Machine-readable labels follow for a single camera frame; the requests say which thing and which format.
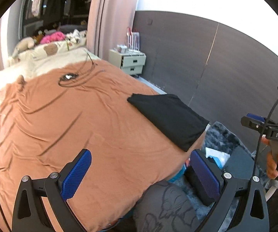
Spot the black t-shirt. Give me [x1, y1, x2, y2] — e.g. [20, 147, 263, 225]
[127, 94, 209, 152]

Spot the pink clothing pile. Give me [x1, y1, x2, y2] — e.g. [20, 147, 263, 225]
[40, 32, 65, 44]

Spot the grey patterned trouser leg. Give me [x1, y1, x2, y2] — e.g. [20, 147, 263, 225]
[133, 181, 200, 232]

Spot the orange-brown blanket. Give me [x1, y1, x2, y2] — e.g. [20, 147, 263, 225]
[0, 60, 205, 231]

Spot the cream bear print bedding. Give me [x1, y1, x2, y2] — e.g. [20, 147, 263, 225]
[0, 30, 99, 90]

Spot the white bedside cabinet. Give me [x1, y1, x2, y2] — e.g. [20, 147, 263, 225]
[109, 50, 146, 75]

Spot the beige plush toy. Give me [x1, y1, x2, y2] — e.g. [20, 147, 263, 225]
[11, 37, 36, 59]

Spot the striped bag on cabinet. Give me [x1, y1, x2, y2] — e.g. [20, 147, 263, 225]
[126, 27, 140, 51]

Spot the pink curtain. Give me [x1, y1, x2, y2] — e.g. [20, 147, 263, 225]
[86, 0, 138, 61]

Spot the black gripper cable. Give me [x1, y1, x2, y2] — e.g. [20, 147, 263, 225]
[248, 91, 278, 232]

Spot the black cable with device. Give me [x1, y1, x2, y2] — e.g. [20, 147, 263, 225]
[57, 51, 106, 88]

